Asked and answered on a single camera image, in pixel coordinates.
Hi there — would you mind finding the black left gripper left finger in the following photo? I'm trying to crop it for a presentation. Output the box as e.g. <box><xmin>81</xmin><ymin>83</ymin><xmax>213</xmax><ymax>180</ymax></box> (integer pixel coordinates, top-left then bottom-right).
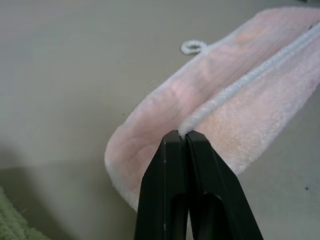
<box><xmin>133</xmin><ymin>129</ymin><xmax>189</xmax><ymax>240</ymax></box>

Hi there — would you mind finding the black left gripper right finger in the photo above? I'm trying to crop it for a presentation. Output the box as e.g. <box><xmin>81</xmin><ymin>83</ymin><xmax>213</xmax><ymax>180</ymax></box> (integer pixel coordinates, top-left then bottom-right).
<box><xmin>184</xmin><ymin>131</ymin><xmax>265</xmax><ymax>240</ymax></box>

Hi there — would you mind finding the pink fluffy towel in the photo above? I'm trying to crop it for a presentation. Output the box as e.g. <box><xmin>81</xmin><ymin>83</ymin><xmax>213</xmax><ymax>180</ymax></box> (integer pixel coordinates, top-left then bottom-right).
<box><xmin>104</xmin><ymin>7</ymin><xmax>320</xmax><ymax>206</ymax></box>

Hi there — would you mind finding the green fluffy towel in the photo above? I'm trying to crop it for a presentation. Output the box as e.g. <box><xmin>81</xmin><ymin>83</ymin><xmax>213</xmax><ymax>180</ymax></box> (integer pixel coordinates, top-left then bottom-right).
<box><xmin>0</xmin><ymin>186</ymin><xmax>52</xmax><ymax>240</ymax></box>

